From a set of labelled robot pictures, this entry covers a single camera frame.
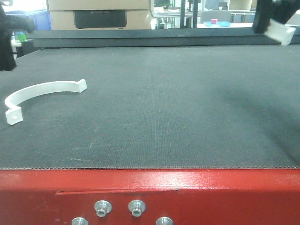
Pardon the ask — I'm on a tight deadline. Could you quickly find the silver bolt upper left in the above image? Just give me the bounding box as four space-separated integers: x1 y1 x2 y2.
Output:
94 200 112 218

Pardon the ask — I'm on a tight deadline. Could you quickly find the red metal frame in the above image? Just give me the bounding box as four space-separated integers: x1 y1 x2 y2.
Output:
0 169 300 225

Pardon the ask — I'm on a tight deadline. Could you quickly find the silver bolt lower right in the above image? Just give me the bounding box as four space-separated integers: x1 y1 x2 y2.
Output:
156 217 173 225

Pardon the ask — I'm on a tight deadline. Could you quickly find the silver bolt lower left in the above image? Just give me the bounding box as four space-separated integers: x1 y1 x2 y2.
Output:
71 217 89 225

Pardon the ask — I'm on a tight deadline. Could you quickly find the black gloved left hand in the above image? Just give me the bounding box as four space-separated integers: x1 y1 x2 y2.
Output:
252 0 300 34

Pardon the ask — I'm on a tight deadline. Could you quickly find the dark grey felt mat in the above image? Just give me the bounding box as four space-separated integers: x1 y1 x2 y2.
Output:
0 45 300 169

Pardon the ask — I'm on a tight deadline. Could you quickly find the dark grey back ledge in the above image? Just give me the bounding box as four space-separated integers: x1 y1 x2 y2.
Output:
25 27 300 48

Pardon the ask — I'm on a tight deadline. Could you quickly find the silver bolt upper right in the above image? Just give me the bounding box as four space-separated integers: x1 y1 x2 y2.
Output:
128 200 146 217

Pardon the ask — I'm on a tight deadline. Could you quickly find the blue tray with red cube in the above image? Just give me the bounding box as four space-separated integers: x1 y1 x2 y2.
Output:
203 19 231 27

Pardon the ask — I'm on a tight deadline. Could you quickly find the cardboard box with black panel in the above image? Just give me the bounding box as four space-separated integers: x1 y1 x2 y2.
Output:
47 0 154 30

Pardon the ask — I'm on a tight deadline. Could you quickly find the white half-ring clamp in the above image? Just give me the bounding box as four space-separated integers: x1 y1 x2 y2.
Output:
263 19 296 46
5 79 87 125

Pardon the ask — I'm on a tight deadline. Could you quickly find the silver bolt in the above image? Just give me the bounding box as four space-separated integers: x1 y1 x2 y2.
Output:
156 217 173 225
71 217 89 225
128 200 146 217
94 200 112 218

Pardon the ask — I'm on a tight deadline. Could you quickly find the blue crate far left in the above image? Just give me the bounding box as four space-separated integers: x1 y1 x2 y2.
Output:
6 9 51 30

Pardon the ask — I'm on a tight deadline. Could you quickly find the green small cup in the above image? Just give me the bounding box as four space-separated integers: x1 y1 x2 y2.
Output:
17 33 27 42

